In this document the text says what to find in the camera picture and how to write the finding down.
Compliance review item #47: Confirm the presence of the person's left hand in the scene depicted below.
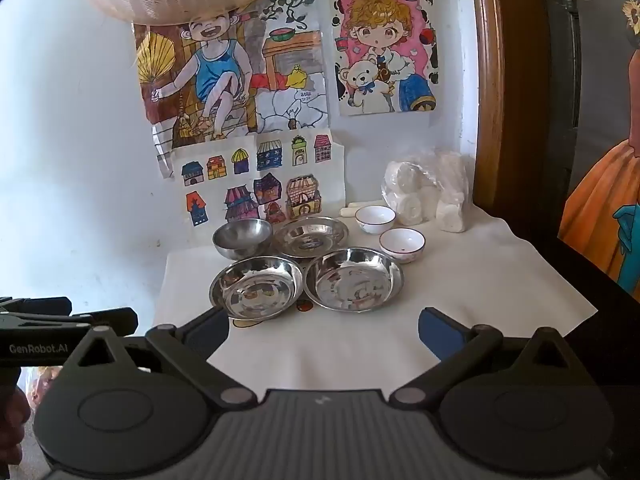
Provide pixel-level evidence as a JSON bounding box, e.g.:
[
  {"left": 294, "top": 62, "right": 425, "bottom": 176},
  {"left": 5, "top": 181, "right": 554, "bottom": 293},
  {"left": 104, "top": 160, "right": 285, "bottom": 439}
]
[{"left": 0, "top": 389, "right": 32, "bottom": 467}]

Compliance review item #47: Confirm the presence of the drawing of colourful houses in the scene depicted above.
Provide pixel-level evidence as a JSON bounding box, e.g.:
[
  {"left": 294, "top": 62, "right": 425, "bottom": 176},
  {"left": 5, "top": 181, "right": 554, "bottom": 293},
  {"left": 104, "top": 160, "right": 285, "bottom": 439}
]
[{"left": 167, "top": 130, "right": 347, "bottom": 229}]

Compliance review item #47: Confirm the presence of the steel bowl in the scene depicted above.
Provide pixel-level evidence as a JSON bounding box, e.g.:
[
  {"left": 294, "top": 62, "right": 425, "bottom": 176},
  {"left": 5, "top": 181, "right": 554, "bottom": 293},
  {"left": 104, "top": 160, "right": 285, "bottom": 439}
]
[{"left": 212, "top": 218, "right": 274, "bottom": 261}]

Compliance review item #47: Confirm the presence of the plastic bag of white rolls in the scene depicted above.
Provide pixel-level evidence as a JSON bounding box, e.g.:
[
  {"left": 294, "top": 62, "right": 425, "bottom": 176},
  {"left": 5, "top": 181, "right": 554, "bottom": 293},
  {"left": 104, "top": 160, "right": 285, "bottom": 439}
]
[{"left": 381, "top": 149, "right": 473, "bottom": 234}]

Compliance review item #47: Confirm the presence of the white printed cloth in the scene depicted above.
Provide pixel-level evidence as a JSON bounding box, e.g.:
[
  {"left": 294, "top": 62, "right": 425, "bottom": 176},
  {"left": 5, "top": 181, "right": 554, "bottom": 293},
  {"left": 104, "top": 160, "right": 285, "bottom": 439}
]
[{"left": 150, "top": 205, "right": 599, "bottom": 392}]

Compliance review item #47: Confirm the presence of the painting of orange dress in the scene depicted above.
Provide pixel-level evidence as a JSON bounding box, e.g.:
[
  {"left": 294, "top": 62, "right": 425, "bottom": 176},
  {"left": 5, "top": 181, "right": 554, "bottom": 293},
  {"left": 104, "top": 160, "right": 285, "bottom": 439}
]
[{"left": 556, "top": 0, "right": 640, "bottom": 292}]

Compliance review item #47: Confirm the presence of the wooden frame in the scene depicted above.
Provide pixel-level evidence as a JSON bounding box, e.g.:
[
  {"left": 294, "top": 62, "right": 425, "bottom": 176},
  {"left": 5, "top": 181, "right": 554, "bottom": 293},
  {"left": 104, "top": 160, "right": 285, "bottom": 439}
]
[{"left": 467, "top": 0, "right": 551, "bottom": 223}]

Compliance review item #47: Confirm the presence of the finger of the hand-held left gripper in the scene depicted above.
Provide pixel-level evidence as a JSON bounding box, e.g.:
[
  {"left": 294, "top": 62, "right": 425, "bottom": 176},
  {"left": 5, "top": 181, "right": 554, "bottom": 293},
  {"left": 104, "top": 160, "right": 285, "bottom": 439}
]
[
  {"left": 0, "top": 297, "right": 72, "bottom": 316},
  {"left": 0, "top": 307, "right": 139, "bottom": 337}
]

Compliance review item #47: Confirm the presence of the drawing of child with fan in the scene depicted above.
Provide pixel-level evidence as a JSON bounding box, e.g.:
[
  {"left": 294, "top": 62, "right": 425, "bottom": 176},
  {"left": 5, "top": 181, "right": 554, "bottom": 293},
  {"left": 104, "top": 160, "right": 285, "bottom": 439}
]
[{"left": 132, "top": 0, "right": 331, "bottom": 181}]

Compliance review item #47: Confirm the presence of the deep steel plate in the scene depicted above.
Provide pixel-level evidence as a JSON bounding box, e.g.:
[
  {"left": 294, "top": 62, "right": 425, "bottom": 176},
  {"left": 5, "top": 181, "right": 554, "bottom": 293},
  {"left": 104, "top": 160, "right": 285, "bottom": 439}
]
[
  {"left": 209, "top": 255, "right": 304, "bottom": 320},
  {"left": 303, "top": 246, "right": 405, "bottom": 312}
]

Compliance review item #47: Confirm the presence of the wide rimmed steel plate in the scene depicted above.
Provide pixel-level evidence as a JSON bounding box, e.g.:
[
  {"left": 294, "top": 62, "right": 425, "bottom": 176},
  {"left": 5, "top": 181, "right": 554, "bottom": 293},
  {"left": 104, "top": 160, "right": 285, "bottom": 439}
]
[{"left": 272, "top": 216, "right": 350, "bottom": 259}]

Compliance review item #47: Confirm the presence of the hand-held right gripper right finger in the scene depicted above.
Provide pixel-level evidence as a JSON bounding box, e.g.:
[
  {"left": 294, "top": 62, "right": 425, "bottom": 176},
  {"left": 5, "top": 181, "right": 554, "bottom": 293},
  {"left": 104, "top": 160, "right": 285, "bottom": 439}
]
[{"left": 390, "top": 307, "right": 581, "bottom": 407}]

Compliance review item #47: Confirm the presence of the white bowl with red rim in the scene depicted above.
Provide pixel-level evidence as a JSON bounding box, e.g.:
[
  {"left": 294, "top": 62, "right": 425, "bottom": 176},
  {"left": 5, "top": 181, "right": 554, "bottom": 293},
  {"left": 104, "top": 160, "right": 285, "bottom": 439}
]
[
  {"left": 355, "top": 205, "right": 397, "bottom": 235},
  {"left": 379, "top": 228, "right": 426, "bottom": 264}
]

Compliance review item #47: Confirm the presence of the drawing of figure with teddy bear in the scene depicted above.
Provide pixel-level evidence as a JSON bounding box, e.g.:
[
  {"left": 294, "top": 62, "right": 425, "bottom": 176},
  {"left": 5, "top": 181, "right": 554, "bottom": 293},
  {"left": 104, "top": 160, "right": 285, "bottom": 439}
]
[{"left": 330, "top": 0, "right": 441, "bottom": 117}]

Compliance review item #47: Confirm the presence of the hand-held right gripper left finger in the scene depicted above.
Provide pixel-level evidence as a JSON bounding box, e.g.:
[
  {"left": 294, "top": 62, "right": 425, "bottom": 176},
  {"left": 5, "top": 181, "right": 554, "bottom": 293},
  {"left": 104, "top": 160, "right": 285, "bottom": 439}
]
[{"left": 62, "top": 306, "right": 258, "bottom": 407}]

